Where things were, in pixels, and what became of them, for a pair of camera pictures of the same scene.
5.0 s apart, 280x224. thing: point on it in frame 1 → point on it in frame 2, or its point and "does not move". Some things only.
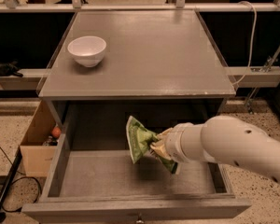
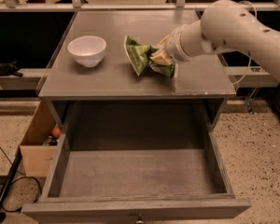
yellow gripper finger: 161,149 → 161,57
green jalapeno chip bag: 140,138 → 139,56
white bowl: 89,49 does not move
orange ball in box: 56,132 does not move
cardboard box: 36,158 does not move
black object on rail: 7,69 does not move
